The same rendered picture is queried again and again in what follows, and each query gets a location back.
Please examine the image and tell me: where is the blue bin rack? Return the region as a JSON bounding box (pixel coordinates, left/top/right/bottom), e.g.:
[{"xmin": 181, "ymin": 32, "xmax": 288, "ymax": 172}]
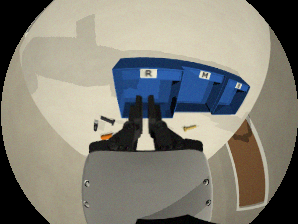
[{"xmin": 112, "ymin": 57, "xmax": 250, "ymax": 118}]

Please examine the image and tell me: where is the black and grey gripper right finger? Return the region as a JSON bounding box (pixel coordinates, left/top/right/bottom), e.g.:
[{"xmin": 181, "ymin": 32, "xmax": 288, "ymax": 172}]
[{"xmin": 148, "ymin": 95, "xmax": 203, "ymax": 151}]

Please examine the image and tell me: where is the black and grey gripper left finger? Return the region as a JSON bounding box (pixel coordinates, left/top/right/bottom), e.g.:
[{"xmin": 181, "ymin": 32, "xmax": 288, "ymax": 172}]
[{"xmin": 89, "ymin": 95, "xmax": 143, "ymax": 153}]

